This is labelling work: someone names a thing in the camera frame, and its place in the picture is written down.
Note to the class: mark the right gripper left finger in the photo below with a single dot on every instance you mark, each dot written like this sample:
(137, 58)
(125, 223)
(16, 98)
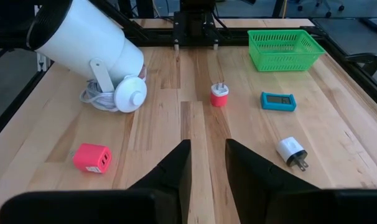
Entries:
(176, 180)

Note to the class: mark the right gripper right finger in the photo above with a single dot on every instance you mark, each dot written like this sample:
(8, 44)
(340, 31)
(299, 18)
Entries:
(247, 186)

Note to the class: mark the white and black charger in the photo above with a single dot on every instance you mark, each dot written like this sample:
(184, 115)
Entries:
(288, 149)

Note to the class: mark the red and white charger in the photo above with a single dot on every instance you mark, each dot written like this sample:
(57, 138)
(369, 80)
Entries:
(219, 99)

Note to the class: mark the teal digital timer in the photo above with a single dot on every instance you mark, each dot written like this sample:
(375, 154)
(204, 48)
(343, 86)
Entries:
(278, 100)

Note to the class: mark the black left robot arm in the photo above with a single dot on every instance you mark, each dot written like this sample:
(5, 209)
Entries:
(196, 21)

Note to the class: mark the black office chair base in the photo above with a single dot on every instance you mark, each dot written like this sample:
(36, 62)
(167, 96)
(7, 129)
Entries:
(328, 13)

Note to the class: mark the green plastic basket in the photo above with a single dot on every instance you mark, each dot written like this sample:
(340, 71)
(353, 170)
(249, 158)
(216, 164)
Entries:
(282, 63)

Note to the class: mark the white cup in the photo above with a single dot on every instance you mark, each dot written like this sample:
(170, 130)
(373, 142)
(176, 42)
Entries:
(82, 37)

